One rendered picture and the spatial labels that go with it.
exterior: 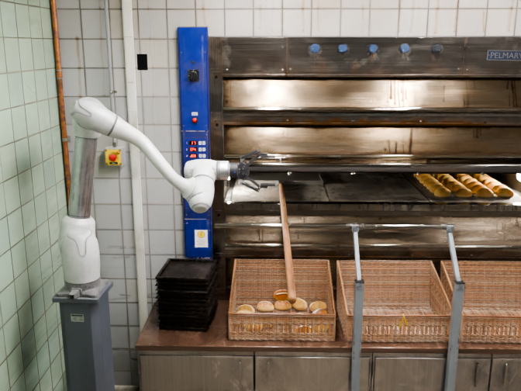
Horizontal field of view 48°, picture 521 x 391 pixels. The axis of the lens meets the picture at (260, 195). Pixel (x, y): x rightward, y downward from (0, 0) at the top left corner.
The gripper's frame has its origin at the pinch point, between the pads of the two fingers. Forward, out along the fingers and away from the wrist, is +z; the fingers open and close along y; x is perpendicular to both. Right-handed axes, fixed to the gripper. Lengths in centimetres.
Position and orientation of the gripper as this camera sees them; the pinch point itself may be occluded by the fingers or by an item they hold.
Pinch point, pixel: (273, 170)
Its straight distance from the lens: 276.5
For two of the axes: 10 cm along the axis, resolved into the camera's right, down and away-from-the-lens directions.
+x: -0.1, 2.5, -9.7
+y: 0.0, 9.7, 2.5
